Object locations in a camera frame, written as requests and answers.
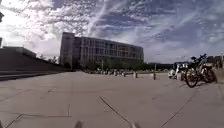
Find large grey office building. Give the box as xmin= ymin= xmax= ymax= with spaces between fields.
xmin=59 ymin=31 xmax=145 ymax=70

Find grey paved plaza ground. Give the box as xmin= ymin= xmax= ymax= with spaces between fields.
xmin=0 ymin=70 xmax=224 ymax=128

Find row of bollards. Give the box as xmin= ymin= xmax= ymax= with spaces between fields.
xmin=95 ymin=68 xmax=158 ymax=81

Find row of dark trees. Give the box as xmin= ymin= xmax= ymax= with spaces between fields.
xmin=83 ymin=59 xmax=175 ymax=72

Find white scooter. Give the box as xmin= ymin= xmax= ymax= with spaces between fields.
xmin=167 ymin=63 xmax=188 ymax=80

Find robot's own part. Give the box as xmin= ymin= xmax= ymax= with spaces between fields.
xmin=73 ymin=120 xmax=84 ymax=128
xmin=130 ymin=121 xmax=142 ymax=128

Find dark bicycle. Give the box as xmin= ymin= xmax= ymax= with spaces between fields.
xmin=184 ymin=53 xmax=219 ymax=89

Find low dark building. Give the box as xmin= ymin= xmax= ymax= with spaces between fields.
xmin=0 ymin=46 xmax=69 ymax=73

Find dark stone steps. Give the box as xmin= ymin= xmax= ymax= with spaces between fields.
xmin=0 ymin=69 xmax=68 ymax=82

